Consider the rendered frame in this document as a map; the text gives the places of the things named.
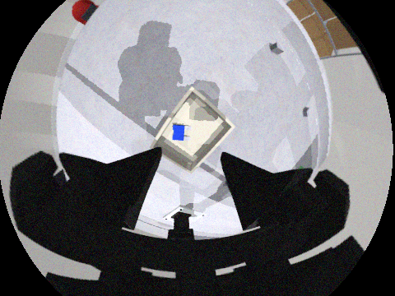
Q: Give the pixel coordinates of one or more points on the beige shallow rectangular tray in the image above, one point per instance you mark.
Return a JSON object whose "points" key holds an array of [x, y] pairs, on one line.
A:
{"points": [[209, 127]]}

